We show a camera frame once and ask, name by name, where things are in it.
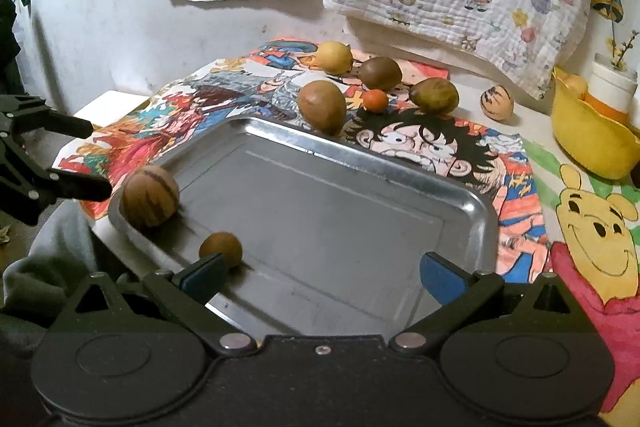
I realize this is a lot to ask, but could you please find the small brown round fruit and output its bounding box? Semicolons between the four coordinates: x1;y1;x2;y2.
198;232;243;268

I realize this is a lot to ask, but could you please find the striped brown round fruit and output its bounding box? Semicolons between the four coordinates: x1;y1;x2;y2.
119;166;180;230

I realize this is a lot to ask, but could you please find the striped pale melon fruit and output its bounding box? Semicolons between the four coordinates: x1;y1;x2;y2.
480;84;514;121

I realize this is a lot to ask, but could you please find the olive green oval fruit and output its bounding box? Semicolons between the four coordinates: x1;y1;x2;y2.
409;78;459;115

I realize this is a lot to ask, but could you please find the small orange tangerine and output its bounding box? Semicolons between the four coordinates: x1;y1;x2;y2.
362;89;388;114

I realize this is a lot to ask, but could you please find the large brown oval fruit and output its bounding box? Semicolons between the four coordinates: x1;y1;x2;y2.
297;80;346;135

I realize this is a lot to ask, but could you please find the dark brown kiwi fruit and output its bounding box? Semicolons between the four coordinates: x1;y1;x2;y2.
358;56;402;91

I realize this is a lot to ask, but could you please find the yellow lemon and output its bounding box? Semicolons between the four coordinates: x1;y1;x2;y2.
314;41;354;76

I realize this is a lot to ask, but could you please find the white paper sheet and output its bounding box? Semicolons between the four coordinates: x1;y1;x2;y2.
74;90;150;129

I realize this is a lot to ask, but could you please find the grey cloth garment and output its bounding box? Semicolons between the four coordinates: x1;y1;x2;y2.
1;202;127;359

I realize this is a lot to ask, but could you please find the metal baking tray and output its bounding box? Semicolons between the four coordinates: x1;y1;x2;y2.
108;117;498;339

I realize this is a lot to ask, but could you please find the Winnie the Pooh drawing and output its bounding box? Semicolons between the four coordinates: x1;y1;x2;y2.
524;140;639;426

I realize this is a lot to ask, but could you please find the anime comic poster mat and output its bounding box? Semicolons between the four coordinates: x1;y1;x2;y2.
54;39;549;282

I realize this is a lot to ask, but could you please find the yellow plastic bowl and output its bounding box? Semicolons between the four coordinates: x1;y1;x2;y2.
551;67;639;180

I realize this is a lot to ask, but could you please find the yellow fruit in bowl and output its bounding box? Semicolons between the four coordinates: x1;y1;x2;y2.
564;74;588;100

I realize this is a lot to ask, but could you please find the white orange jar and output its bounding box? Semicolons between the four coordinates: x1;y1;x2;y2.
585;53;638;124

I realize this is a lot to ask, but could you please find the dried flower twig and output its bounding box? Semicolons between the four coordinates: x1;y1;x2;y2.
606;20;639;72

